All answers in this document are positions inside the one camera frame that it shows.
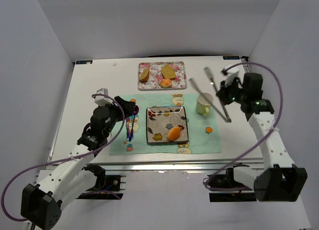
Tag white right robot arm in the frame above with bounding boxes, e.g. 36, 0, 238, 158
216, 73, 308, 202

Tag blue label sticker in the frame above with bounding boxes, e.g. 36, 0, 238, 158
75, 60, 93, 65
222, 55, 241, 60

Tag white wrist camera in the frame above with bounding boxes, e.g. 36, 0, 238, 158
92, 88, 112, 107
221, 64, 240, 85

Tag floral rectangular tray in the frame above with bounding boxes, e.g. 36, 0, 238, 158
138, 61, 187, 91

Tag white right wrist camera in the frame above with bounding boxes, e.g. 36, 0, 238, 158
221, 64, 240, 85

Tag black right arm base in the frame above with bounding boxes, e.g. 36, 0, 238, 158
202, 174, 253, 192

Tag metal serving tongs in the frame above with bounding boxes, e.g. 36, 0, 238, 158
189, 66, 231, 123

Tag blue label sticker right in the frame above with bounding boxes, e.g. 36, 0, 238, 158
222, 55, 241, 60

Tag round scored bread bun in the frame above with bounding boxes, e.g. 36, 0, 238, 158
160, 78, 172, 88

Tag pale yellow mug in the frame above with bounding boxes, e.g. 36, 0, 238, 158
195, 93, 213, 116

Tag iridescent purple knife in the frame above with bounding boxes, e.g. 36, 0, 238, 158
126, 117, 131, 141

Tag iridescent purple spoon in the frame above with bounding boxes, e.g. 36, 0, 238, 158
129, 105, 139, 141

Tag square floral plate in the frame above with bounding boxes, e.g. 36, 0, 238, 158
146, 106, 189, 145

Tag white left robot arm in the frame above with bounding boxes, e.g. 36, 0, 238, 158
20, 96, 136, 230

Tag large brown bread slice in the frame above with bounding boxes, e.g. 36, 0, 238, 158
161, 64, 176, 80

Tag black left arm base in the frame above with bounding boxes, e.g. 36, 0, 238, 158
83, 164, 126, 192

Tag blue label sticker left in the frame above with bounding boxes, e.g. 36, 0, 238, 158
75, 60, 93, 65

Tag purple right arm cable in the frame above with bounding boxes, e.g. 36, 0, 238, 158
203, 62, 284, 192

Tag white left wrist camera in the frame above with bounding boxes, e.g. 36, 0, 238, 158
92, 88, 112, 107

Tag brown bread slice left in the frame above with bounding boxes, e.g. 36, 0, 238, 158
139, 68, 150, 82

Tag mint green cartoon placemat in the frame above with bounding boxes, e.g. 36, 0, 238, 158
109, 94, 222, 155

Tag orange oval bread roll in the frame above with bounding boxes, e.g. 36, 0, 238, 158
167, 126, 181, 141

